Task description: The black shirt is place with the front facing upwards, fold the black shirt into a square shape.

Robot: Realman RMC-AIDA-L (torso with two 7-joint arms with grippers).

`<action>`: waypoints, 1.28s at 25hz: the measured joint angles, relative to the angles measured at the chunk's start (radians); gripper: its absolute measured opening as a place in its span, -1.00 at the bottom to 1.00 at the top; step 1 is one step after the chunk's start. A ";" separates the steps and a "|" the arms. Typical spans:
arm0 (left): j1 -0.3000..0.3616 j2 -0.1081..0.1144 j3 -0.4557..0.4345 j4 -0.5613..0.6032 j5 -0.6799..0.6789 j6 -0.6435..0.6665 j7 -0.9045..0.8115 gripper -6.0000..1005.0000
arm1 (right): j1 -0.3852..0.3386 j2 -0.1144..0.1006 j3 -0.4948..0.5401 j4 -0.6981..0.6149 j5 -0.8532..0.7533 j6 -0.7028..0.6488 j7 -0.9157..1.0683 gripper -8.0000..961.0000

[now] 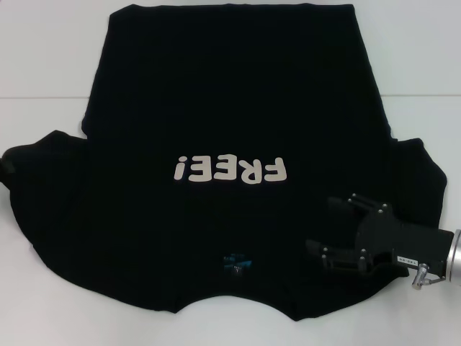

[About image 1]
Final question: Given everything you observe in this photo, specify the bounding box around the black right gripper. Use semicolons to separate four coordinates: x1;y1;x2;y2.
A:
305;193;455;280

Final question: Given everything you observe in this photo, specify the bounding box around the black t-shirt with FREE print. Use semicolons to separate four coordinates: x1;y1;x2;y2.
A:
0;3;449;313

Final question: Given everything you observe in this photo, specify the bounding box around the right arm cable with plug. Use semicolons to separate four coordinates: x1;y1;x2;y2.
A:
410;262;446;291

